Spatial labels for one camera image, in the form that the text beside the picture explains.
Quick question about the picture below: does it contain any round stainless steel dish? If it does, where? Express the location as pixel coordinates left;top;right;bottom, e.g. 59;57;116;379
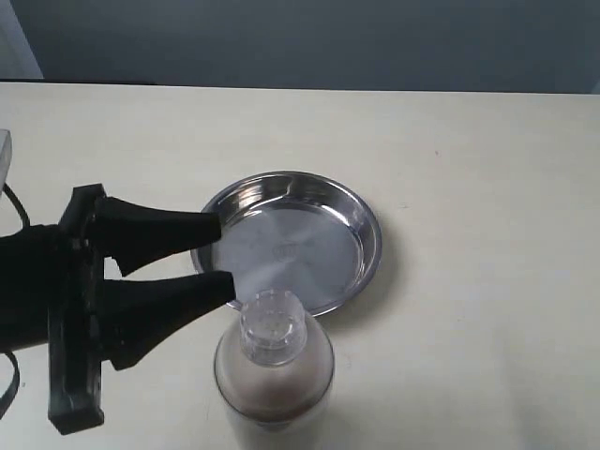
190;171;383;317

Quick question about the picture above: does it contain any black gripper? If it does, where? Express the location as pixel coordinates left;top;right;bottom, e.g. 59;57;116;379
48;185;234;423

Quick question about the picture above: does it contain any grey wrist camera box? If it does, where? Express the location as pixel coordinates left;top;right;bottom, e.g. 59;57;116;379
0;129;12;190

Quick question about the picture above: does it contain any clear plastic shaker bottle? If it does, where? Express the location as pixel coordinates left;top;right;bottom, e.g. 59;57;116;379
214;290;335;449

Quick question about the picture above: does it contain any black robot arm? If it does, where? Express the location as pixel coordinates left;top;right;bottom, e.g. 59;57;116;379
1;184;236;435

